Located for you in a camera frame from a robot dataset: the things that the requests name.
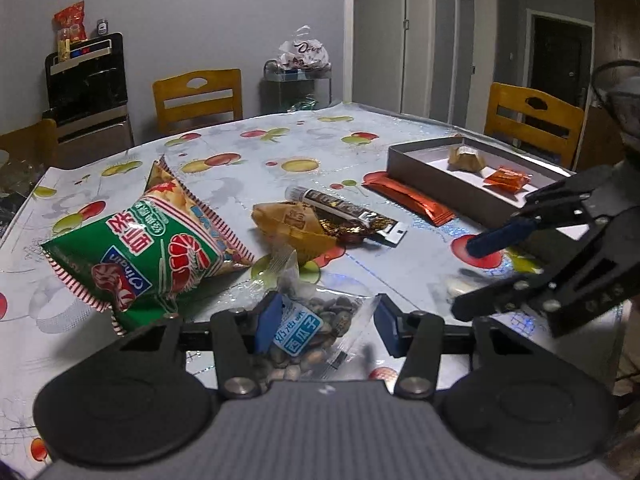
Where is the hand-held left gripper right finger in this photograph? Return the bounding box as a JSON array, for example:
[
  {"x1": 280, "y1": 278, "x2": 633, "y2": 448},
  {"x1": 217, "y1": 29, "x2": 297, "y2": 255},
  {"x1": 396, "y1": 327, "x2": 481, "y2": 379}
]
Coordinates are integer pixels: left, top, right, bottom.
[{"x1": 372, "y1": 294, "x2": 536, "y2": 401}]

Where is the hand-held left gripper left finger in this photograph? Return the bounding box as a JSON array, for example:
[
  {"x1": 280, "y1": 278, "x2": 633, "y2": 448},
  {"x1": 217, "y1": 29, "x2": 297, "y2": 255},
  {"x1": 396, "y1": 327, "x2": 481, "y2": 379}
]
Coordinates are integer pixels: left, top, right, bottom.
[{"x1": 117, "y1": 294, "x2": 286, "y2": 401}]

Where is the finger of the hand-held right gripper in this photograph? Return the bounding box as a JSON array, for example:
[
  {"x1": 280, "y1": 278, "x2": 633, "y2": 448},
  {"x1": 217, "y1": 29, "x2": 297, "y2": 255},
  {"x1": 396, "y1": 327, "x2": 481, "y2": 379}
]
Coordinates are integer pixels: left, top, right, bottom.
[
  {"x1": 465, "y1": 165, "x2": 621, "y2": 259},
  {"x1": 449, "y1": 240, "x2": 616, "y2": 322}
]

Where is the small white candy packet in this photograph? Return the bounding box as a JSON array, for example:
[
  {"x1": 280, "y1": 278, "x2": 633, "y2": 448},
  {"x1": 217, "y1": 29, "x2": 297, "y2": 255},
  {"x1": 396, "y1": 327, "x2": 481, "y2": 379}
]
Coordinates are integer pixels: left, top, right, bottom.
[{"x1": 430, "y1": 267, "x2": 506, "y2": 306}]

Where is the clear seed packet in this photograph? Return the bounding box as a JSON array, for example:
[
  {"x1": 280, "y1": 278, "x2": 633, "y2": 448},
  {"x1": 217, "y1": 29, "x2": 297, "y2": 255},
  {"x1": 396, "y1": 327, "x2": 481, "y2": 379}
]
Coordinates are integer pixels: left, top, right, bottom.
[{"x1": 250, "y1": 250, "x2": 381, "y2": 386}]

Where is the grey box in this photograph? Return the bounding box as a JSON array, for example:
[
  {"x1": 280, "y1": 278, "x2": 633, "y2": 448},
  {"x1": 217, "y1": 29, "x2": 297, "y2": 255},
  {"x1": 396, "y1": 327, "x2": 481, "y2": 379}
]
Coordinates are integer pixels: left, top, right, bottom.
[{"x1": 387, "y1": 136, "x2": 576, "y2": 231}]

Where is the tan pastry packet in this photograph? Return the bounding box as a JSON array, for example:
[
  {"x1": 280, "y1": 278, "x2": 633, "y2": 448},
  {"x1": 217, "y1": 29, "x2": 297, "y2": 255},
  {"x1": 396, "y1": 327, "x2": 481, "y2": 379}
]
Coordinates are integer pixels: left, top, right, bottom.
[{"x1": 251, "y1": 201, "x2": 338, "y2": 266}]

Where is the dark chocolate candy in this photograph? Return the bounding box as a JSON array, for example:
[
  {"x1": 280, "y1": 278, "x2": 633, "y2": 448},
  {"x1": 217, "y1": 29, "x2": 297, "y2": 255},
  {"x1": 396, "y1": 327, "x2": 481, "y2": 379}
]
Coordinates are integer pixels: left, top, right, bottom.
[{"x1": 317, "y1": 215, "x2": 401, "y2": 247}]

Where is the dark stick packet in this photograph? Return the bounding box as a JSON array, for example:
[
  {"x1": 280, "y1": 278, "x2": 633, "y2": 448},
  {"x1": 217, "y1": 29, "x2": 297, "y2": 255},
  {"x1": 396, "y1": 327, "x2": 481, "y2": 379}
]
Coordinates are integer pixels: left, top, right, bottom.
[{"x1": 285, "y1": 185, "x2": 408, "y2": 247}]

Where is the green shrimp chip bag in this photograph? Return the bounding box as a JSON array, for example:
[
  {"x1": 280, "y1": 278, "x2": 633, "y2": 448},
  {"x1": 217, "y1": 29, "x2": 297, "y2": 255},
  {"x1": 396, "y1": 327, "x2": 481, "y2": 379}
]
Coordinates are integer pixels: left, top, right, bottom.
[{"x1": 40, "y1": 195, "x2": 256, "y2": 336}]

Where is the orange striped snack bag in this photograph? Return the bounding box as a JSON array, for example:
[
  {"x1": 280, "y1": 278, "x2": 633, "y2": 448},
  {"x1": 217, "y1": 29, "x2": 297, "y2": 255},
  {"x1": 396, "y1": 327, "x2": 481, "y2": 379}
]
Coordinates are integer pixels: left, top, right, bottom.
[{"x1": 144, "y1": 156, "x2": 257, "y2": 268}]

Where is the small orange candy packet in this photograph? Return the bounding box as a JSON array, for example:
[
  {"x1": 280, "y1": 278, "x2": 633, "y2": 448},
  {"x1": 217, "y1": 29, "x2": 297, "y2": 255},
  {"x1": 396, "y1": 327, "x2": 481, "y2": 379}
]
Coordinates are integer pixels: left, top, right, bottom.
[{"x1": 482, "y1": 166, "x2": 532, "y2": 196}]

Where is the gold wrapped pastry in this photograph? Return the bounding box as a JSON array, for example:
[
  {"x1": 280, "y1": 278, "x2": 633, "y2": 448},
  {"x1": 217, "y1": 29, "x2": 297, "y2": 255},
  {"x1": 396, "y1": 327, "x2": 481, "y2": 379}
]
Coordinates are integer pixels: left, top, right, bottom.
[{"x1": 447, "y1": 144, "x2": 488, "y2": 173}]

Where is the long orange bar packet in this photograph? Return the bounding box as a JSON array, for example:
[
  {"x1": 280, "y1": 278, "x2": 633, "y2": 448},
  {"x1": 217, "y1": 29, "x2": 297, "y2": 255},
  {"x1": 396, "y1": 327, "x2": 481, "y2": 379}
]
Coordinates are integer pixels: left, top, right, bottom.
[{"x1": 361, "y1": 171, "x2": 457, "y2": 227}]

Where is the wooden chair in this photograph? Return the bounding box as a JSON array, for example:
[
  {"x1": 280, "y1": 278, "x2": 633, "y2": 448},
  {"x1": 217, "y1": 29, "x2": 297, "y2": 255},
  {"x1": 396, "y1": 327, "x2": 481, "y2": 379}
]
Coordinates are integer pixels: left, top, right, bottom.
[
  {"x1": 152, "y1": 68, "x2": 244, "y2": 136},
  {"x1": 484, "y1": 82, "x2": 586, "y2": 168},
  {"x1": 0, "y1": 117, "x2": 58, "y2": 171}
]

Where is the fruit print tablecloth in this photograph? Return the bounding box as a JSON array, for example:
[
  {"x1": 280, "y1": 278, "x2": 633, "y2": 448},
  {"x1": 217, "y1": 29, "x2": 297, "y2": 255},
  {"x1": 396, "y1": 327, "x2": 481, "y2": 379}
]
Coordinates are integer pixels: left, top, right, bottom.
[{"x1": 0, "y1": 101, "x2": 626, "y2": 480}]

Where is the dark door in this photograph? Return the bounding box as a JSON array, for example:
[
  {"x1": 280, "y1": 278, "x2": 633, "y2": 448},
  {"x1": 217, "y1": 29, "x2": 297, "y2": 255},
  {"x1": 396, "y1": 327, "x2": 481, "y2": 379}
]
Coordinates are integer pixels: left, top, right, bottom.
[{"x1": 530, "y1": 15, "x2": 593, "y2": 111}]

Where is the metal trolley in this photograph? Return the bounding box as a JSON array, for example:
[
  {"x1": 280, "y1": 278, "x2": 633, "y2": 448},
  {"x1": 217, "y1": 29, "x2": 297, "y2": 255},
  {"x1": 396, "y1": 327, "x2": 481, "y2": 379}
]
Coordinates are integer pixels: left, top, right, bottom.
[{"x1": 262, "y1": 59, "x2": 333, "y2": 111}]

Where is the white plastic bag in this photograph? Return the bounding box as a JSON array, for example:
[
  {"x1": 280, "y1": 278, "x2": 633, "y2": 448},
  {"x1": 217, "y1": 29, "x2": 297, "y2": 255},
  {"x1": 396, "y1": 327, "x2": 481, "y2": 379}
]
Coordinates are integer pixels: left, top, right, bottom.
[{"x1": 277, "y1": 25, "x2": 332, "y2": 72}]

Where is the black water dispenser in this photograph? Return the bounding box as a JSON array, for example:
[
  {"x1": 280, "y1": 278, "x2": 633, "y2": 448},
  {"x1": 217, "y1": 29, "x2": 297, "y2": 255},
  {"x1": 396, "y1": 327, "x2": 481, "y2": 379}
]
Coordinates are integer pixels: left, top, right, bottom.
[{"x1": 42, "y1": 32, "x2": 135, "y2": 161}]

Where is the red snack bag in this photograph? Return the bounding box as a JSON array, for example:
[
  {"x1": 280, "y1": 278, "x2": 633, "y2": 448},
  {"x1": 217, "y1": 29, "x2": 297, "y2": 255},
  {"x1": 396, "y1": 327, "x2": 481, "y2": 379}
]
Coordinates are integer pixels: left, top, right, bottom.
[{"x1": 53, "y1": 1, "x2": 88, "y2": 43}]

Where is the black cable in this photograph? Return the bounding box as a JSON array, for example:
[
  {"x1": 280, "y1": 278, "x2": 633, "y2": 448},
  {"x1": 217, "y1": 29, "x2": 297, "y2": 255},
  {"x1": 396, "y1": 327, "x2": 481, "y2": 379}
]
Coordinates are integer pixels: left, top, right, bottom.
[{"x1": 592, "y1": 60, "x2": 640, "y2": 111}]

